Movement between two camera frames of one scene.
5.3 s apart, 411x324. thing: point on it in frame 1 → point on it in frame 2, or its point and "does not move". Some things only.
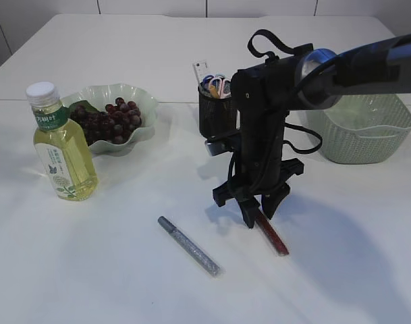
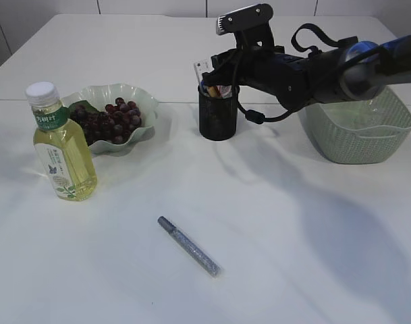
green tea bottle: (63, 148) does not move
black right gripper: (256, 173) → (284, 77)
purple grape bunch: (112, 125) does not move
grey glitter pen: (212, 266) does not move
